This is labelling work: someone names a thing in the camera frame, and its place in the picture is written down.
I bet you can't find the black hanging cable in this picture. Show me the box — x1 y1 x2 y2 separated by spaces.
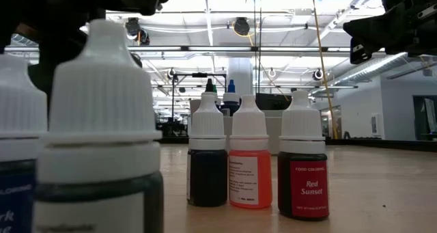
253 0 257 94
258 0 263 94

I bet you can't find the large blue-capped colouring bottle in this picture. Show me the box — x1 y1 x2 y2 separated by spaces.
221 79 241 117

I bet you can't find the yellow cable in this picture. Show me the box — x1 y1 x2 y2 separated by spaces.
310 0 339 140

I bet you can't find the small Red Sunset dropper bottle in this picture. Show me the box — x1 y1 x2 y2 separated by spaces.
277 90 330 222

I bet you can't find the small dark green dropper bottle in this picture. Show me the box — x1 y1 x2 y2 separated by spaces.
33 18 165 233

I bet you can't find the long ceiling light strip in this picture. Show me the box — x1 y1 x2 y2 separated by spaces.
128 45 352 53

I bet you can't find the glass door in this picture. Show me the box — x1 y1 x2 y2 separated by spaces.
320 105 343 140

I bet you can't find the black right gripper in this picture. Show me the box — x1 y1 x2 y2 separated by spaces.
343 0 437 65

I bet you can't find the small dark blue dropper bottle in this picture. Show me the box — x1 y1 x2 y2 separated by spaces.
0 53 48 233

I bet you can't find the black frame rig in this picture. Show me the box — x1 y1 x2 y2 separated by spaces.
171 72 227 138

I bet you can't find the grey plastic tray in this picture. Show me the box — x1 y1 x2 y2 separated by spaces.
188 99 284 155

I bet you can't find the dark window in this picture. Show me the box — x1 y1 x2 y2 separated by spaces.
412 95 437 141

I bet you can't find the small orange dropper bottle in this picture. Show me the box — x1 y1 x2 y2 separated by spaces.
227 94 273 209

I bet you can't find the small black dropper bottle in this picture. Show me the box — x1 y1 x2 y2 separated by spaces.
186 94 229 208

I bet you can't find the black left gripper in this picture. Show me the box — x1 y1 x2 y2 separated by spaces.
0 0 171 118

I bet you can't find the white column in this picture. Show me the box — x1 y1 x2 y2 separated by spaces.
227 57 254 97

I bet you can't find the black table frame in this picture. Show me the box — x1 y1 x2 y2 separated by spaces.
155 137 437 152

